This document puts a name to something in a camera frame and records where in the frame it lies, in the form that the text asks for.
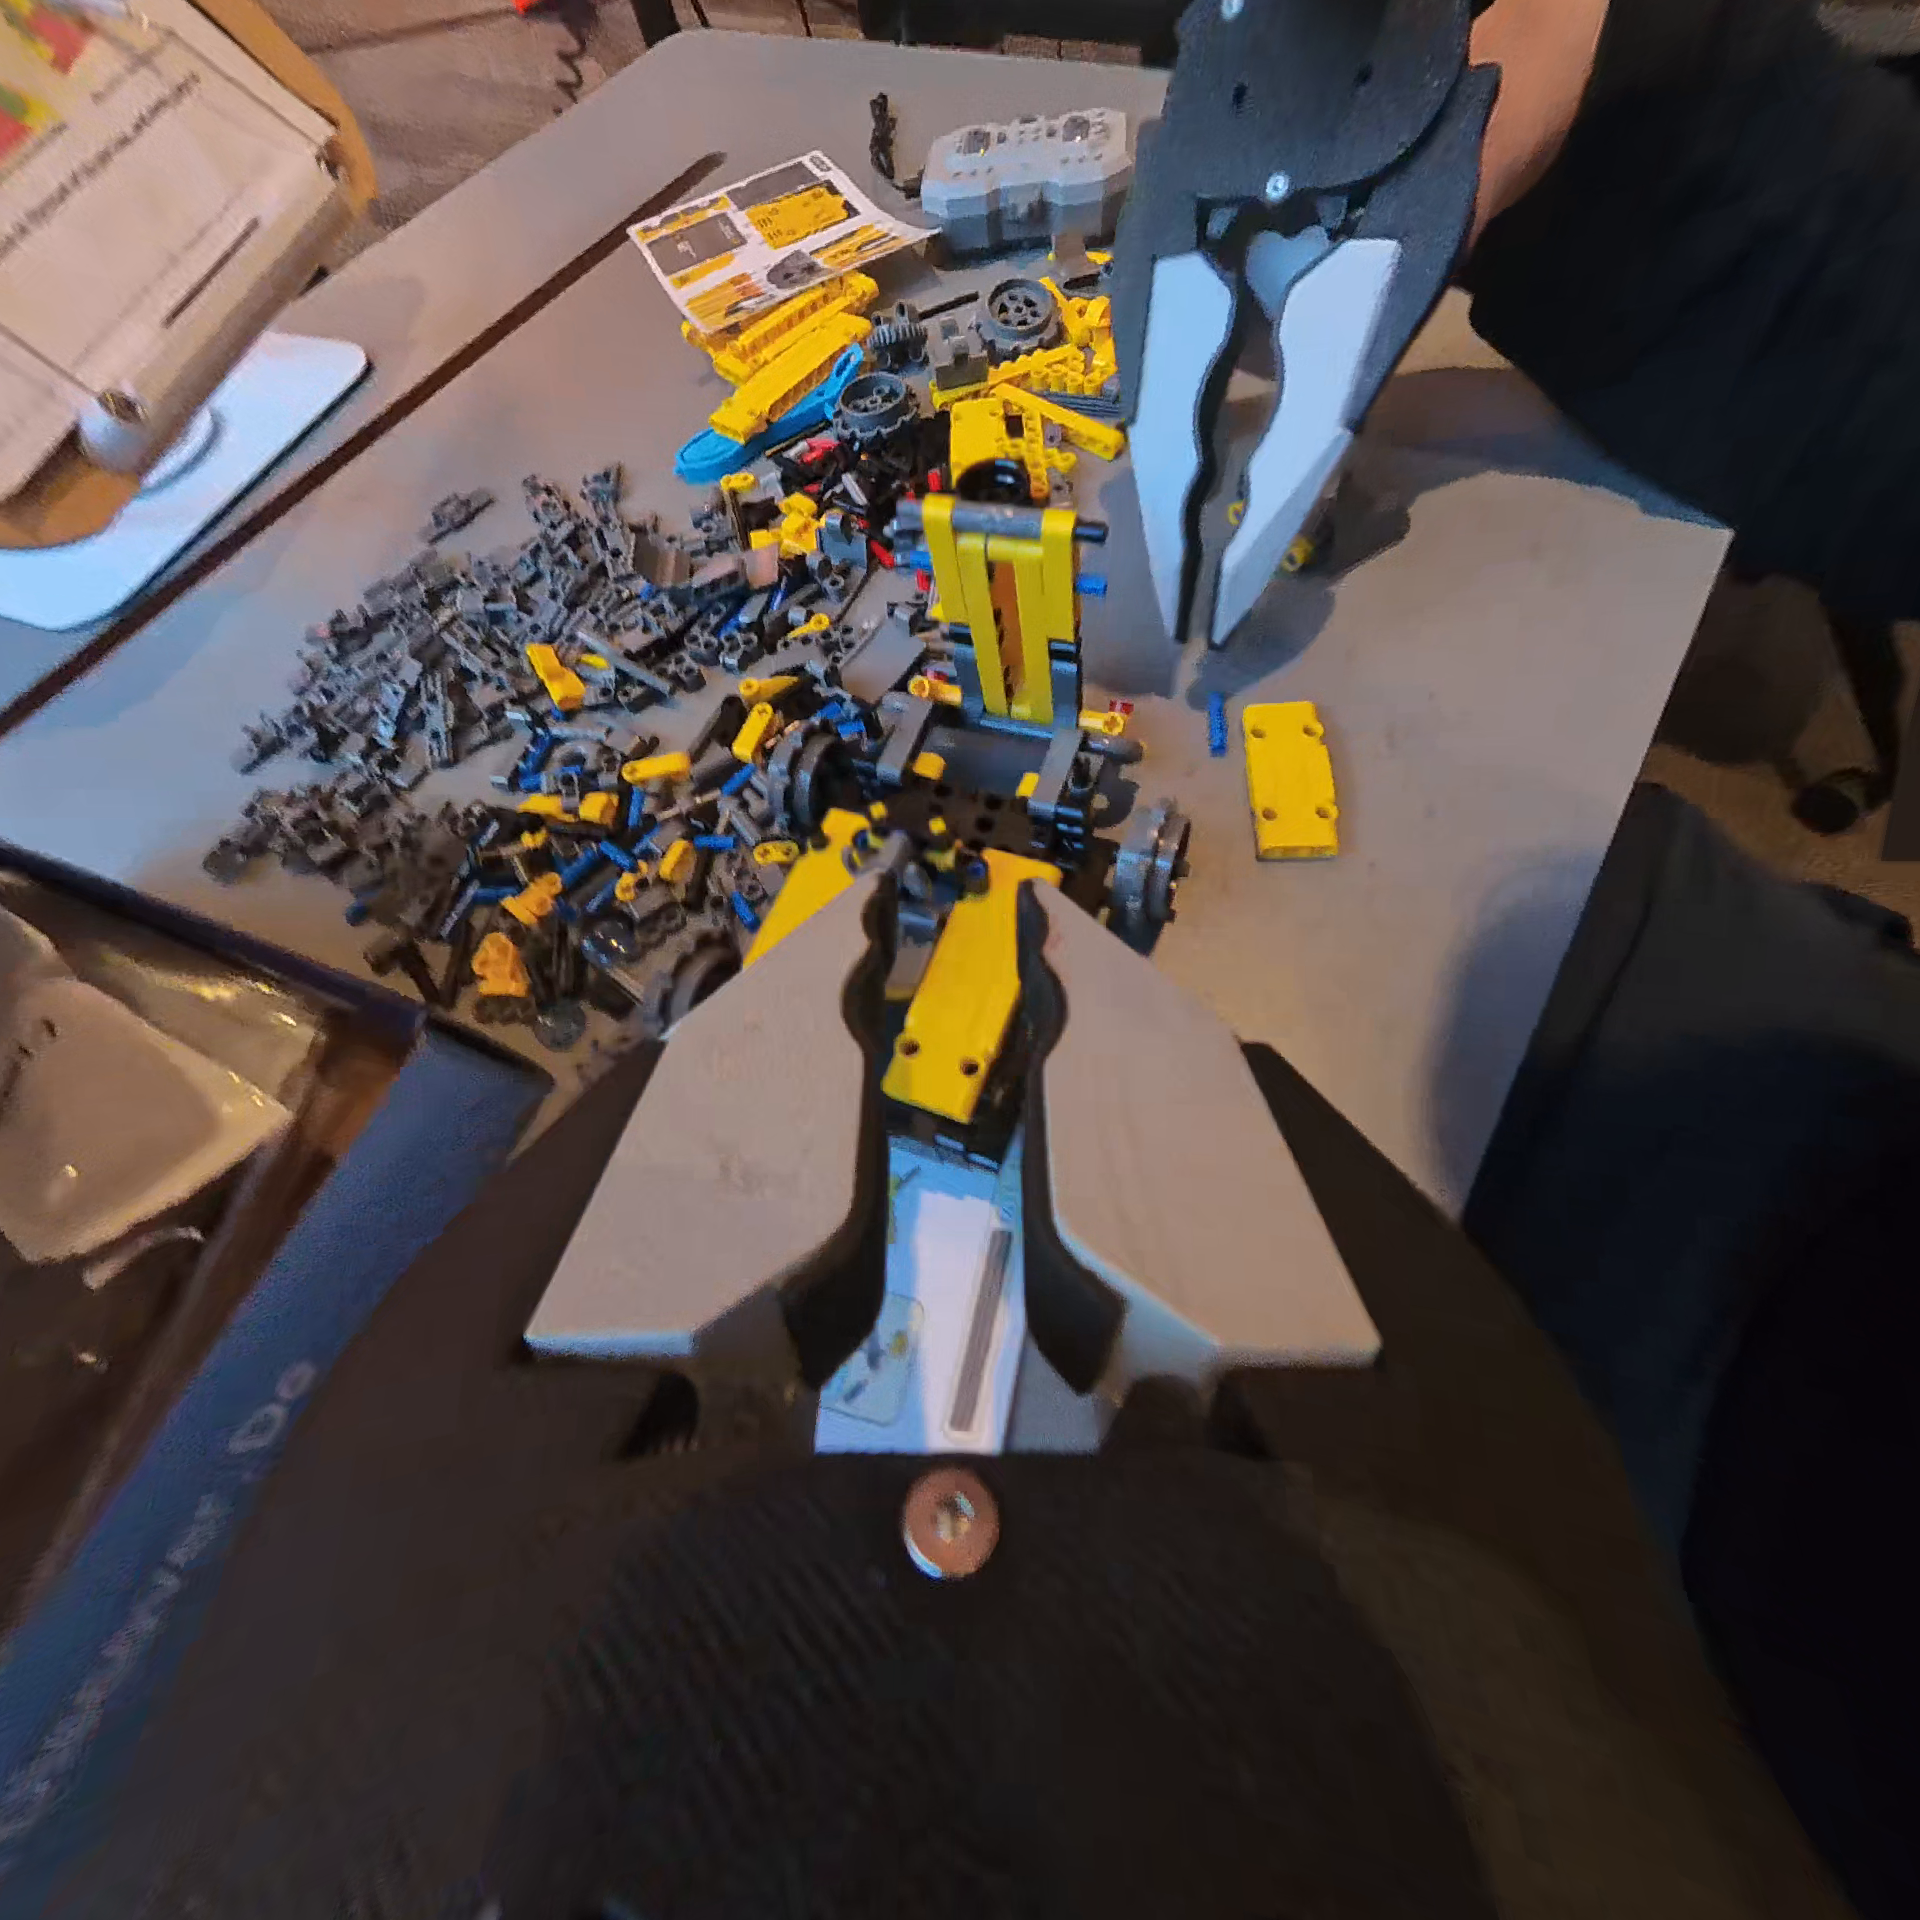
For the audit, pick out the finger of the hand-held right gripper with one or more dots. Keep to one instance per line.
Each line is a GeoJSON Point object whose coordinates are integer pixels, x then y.
{"type": "Point", "coordinates": [1179, 389]}
{"type": "Point", "coordinates": [1329, 359]}

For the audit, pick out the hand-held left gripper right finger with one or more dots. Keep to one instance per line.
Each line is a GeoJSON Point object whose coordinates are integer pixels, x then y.
{"type": "Point", "coordinates": [1184, 1185]}

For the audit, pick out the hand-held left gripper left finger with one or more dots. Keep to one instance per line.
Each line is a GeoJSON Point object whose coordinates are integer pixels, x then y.
{"type": "Point", "coordinates": [721, 1185]}

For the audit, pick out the short yellow toy beam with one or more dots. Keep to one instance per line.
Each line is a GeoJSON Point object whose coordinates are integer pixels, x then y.
{"type": "Point", "coordinates": [1302, 552]}

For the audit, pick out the white instruction booklet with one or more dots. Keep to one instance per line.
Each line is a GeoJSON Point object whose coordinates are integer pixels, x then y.
{"type": "Point", "coordinates": [937, 1289]}

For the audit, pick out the yellow toy vehicle model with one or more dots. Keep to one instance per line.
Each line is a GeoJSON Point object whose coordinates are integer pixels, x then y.
{"type": "Point", "coordinates": [960, 1019]}

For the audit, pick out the blue toy pin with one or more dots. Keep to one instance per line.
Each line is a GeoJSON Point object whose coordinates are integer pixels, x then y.
{"type": "Point", "coordinates": [1220, 722]}

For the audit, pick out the long yellow holed toy block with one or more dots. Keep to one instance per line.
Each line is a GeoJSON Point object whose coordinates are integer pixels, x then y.
{"type": "Point", "coordinates": [1291, 779]}

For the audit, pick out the pile of small toy parts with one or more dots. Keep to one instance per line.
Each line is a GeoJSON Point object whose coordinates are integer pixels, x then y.
{"type": "Point", "coordinates": [452, 721]}

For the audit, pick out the grey toy wheel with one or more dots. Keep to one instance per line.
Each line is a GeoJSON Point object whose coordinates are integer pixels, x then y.
{"type": "Point", "coordinates": [1020, 315]}
{"type": "Point", "coordinates": [875, 408]}

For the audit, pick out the black toy wheel rim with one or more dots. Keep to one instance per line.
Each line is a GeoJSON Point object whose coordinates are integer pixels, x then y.
{"type": "Point", "coordinates": [1001, 480]}

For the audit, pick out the grey toy hub block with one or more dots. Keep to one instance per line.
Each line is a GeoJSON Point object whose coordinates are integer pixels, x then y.
{"type": "Point", "coordinates": [1036, 181]}

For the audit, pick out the dark blue robot kit box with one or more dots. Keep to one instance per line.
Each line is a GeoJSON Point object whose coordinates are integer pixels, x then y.
{"type": "Point", "coordinates": [301, 1275]}

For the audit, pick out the blue curved toy panel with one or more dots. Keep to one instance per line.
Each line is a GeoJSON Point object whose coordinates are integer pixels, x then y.
{"type": "Point", "coordinates": [721, 451]}

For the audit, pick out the clear plastic bag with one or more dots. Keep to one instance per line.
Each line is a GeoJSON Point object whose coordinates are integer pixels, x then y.
{"type": "Point", "coordinates": [120, 1096]}

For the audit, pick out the black chair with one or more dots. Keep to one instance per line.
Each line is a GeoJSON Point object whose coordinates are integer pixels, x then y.
{"type": "Point", "coordinates": [1835, 798]}

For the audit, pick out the white monitor stand base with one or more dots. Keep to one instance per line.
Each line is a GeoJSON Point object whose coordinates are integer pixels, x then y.
{"type": "Point", "coordinates": [255, 405]}

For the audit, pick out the tan cardboard box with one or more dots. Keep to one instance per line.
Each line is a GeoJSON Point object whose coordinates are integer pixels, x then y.
{"type": "Point", "coordinates": [150, 194]}

